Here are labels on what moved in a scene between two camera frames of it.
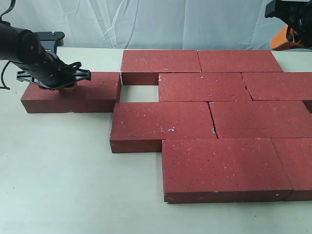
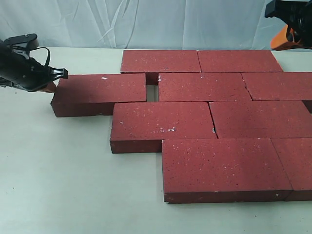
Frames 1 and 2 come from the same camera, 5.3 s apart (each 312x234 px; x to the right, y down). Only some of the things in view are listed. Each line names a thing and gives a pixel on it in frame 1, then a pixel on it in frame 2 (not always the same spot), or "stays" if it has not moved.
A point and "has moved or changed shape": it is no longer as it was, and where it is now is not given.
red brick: x=98 y=94 has moved or changed shape
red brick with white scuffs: x=140 y=127 stays
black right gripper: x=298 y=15 stays
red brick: x=202 y=87 stays
